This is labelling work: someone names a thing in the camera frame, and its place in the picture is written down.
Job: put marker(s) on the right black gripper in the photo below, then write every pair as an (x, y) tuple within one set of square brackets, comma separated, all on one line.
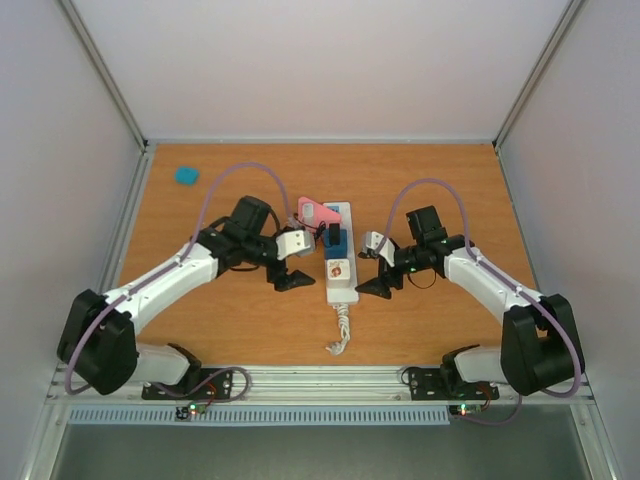
[(388, 277)]

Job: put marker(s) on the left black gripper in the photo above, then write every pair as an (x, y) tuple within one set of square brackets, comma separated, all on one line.
[(291, 280)]

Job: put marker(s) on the white cube plug with picture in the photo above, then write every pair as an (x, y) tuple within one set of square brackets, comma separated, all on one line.
[(338, 273)]

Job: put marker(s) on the white power strip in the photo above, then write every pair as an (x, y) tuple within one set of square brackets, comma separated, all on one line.
[(348, 296)]

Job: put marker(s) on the black plug adapter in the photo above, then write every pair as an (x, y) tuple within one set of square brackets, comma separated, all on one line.
[(333, 235)]

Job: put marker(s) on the teal cube plug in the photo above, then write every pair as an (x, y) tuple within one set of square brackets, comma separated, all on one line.
[(186, 175)]

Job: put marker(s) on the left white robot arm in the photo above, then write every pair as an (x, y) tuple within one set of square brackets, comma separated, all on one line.
[(99, 340)]

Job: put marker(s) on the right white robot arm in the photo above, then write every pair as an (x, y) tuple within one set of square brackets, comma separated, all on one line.
[(539, 350)]

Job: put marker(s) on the blue cube socket adapter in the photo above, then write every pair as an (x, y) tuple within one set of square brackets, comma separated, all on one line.
[(335, 251)]

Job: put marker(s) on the pink triangular socket adapter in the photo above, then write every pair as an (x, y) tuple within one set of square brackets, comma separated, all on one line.
[(315, 216)]

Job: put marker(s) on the small white charger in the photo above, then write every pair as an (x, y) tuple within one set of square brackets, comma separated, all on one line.
[(308, 213)]

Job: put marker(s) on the right small circuit board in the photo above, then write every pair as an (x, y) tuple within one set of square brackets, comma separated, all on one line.
[(466, 409)]

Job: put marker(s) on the small circuit board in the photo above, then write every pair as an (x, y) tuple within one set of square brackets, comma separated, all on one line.
[(190, 411), (466, 409)]

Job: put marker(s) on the left small circuit board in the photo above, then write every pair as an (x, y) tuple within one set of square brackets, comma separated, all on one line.
[(190, 411)]

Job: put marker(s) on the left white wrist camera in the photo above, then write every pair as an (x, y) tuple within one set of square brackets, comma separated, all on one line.
[(298, 242)]

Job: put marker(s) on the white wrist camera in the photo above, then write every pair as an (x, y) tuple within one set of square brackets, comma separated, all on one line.
[(376, 246), (298, 242)]

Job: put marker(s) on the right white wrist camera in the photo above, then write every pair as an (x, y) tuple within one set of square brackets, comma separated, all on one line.
[(376, 246)]

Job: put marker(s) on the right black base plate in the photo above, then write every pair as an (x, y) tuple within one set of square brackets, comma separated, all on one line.
[(430, 384)]

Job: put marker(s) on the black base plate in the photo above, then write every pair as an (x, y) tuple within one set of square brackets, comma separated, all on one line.
[(221, 385), (430, 384)]

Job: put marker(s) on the front aluminium rail frame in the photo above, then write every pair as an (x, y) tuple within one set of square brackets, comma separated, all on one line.
[(321, 385)]

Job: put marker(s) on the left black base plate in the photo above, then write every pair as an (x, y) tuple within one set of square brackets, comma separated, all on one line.
[(221, 385)]

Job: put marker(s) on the grey slotted cable duct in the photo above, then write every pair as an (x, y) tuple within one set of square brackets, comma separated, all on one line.
[(264, 416)]

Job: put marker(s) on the left aluminium rail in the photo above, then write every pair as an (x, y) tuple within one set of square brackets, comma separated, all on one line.
[(125, 222)]

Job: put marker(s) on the right aluminium corner post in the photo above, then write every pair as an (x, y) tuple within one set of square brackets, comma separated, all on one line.
[(552, 45)]

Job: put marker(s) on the aluminium corner post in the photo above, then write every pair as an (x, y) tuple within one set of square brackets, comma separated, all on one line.
[(77, 24), (552, 45)]

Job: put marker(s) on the left aluminium corner post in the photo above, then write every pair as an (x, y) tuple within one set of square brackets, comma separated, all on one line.
[(77, 24)]

